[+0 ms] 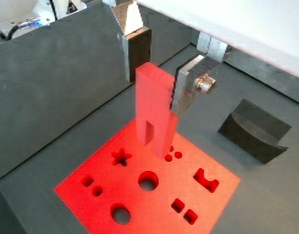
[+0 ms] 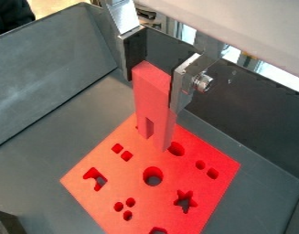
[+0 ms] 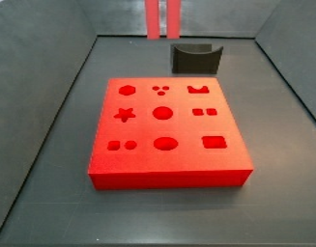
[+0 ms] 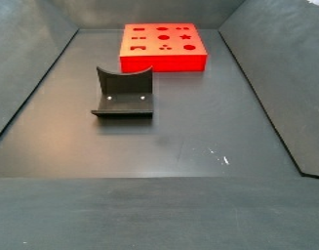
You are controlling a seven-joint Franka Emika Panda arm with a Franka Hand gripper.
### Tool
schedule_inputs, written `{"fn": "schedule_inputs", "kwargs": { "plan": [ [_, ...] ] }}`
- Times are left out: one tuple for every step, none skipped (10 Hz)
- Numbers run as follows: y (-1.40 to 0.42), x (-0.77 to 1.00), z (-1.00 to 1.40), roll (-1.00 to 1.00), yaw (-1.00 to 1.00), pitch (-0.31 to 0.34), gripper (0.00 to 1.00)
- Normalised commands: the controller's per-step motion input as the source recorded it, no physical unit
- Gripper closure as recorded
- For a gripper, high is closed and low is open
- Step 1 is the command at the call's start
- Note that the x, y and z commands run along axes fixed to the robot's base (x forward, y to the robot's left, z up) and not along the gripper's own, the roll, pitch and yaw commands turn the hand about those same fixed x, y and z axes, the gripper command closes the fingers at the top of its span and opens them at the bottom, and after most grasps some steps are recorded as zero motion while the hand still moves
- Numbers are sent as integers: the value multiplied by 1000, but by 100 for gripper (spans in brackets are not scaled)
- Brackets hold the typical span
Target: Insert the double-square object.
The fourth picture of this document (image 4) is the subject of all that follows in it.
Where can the red shape-sorter box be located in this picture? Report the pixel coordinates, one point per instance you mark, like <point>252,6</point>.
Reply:
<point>168,47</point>

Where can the black curved holder bracket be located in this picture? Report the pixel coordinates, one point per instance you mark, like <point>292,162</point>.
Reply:
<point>125,93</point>

